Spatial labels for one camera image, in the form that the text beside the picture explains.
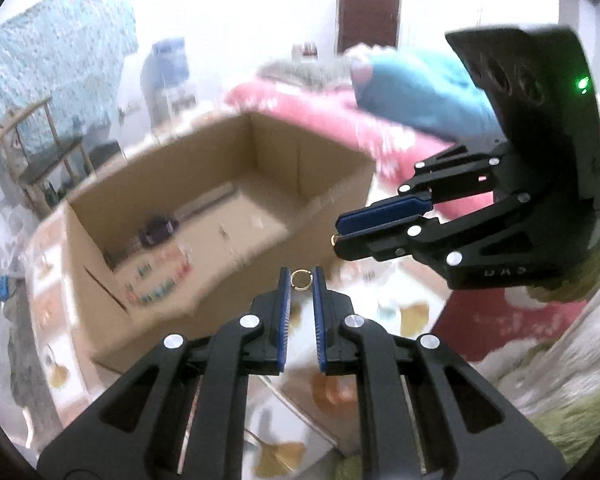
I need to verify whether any leaf-patterned tablecloth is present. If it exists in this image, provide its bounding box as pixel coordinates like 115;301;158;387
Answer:
25;200;452;480

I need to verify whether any white fleece clothing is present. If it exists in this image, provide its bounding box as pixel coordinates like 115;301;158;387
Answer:
475;265;600;402

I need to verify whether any blue patterned curtain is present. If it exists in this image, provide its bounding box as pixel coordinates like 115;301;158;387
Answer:
0;0;139;137

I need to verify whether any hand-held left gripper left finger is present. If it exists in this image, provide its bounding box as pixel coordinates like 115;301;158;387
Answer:
37;266;293;480

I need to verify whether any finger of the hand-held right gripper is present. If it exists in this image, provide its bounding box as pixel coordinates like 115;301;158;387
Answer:
336;141;507;236
331;189;597;291

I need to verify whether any green fleece cloth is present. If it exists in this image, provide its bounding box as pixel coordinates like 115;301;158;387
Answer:
485;350;600;467

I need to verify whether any grey blanket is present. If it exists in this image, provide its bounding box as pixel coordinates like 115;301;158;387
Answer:
259;55;362;92

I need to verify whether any dark purple smartwatch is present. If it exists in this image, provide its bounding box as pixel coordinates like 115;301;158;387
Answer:
104;185;237;272

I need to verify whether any wooden rack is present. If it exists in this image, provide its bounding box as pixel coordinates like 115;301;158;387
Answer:
0;96;97;212

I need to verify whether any pink blanket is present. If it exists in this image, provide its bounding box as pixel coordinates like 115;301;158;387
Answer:
224;80;583;363

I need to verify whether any blue pillow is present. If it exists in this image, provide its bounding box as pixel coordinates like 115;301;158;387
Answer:
351;49;502;142

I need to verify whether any blue water jug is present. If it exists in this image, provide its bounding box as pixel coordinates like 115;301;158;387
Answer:
140;36;197;127

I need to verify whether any dark red door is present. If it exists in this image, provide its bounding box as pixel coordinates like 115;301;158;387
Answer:
336;0;399;54

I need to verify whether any brown cardboard box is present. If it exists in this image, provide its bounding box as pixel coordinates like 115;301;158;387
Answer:
64;110;377;372

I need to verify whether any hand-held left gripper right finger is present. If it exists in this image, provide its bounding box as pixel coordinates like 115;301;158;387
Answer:
312;266;566;480

